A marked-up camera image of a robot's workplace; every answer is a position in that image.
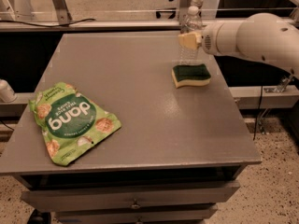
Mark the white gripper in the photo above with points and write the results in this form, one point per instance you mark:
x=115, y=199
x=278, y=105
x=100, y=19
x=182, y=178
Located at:
x=209, y=41

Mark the clear plastic water bottle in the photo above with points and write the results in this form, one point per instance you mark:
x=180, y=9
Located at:
x=192, y=22

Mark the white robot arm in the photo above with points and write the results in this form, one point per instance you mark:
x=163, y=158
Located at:
x=263, y=38

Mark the green and yellow sponge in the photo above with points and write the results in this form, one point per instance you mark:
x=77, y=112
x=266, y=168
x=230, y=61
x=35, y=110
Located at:
x=190, y=75

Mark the grey cabinet with drawers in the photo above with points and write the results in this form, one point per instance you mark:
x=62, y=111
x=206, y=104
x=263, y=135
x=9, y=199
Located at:
x=167, y=135

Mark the green dang chips bag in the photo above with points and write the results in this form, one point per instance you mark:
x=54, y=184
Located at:
x=71, y=123

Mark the upper grey drawer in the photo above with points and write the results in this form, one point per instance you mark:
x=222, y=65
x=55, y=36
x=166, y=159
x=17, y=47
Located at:
x=130, y=197

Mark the grey drawer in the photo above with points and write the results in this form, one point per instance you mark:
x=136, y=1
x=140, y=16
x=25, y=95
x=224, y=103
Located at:
x=130, y=197
x=144, y=214

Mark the lower grey drawer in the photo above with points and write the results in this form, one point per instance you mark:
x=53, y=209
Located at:
x=144, y=214

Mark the white cylinder at left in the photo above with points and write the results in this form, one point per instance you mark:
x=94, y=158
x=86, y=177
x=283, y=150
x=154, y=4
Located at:
x=7, y=94

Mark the metal rail frame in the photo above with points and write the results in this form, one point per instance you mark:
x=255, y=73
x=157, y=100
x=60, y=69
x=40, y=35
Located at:
x=97, y=15

